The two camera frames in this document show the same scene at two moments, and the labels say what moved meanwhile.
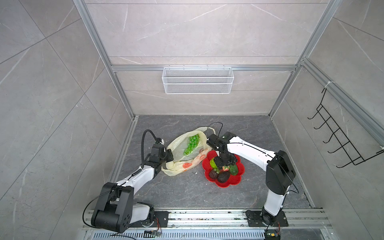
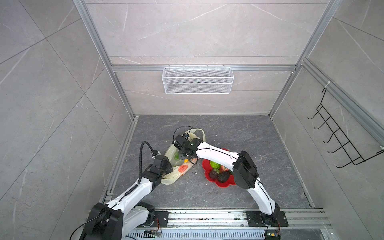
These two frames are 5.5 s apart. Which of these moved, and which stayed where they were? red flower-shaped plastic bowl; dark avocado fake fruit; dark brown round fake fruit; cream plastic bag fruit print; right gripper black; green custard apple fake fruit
Moved: right gripper black; cream plastic bag fruit print
Stayed: dark avocado fake fruit; green custard apple fake fruit; red flower-shaped plastic bowl; dark brown round fake fruit
